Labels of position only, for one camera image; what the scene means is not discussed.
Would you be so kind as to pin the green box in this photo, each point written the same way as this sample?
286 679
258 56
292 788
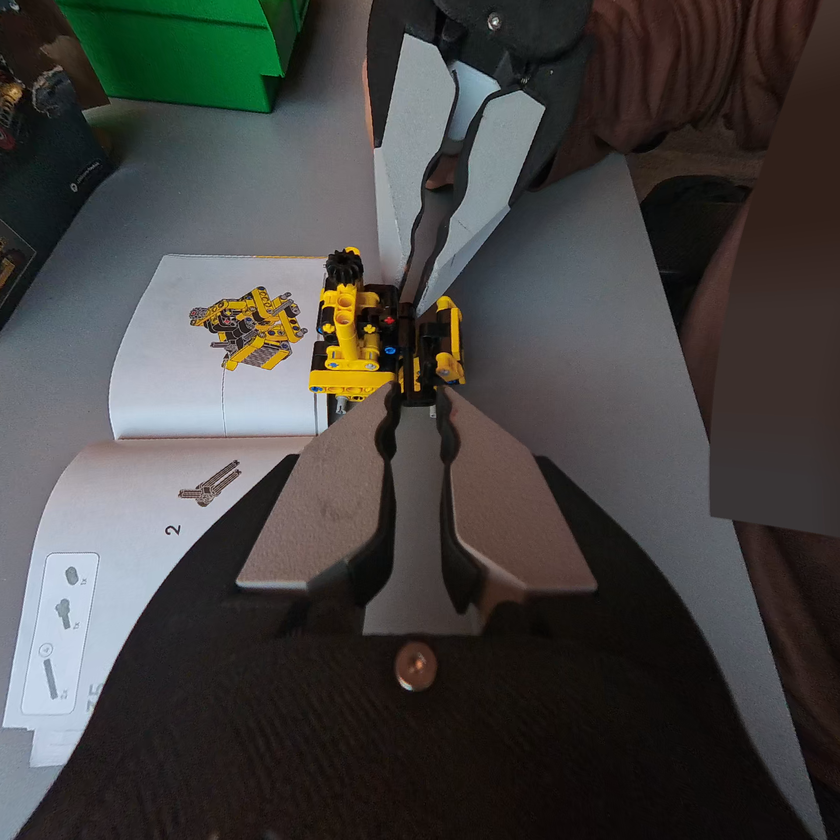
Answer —
190 46

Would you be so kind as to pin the dark lego set box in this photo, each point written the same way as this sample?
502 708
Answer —
39 164

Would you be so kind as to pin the person's right forearm brown sleeve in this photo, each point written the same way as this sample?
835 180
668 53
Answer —
689 65

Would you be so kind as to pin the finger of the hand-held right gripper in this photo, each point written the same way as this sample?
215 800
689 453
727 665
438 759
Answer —
407 151
492 164

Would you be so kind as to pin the person's right hand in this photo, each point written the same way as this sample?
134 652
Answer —
441 176

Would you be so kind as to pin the lego instruction booklet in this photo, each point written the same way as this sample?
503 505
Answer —
170 394

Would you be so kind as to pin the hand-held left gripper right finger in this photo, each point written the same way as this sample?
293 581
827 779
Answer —
505 505

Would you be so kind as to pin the person's leg brown trousers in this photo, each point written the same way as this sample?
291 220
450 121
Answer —
800 656

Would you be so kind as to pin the black chair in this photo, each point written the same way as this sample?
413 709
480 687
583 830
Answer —
689 223

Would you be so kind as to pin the yellow black lego model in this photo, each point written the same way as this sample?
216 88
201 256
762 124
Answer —
348 334

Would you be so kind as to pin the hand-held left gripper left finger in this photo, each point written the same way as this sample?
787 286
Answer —
321 499

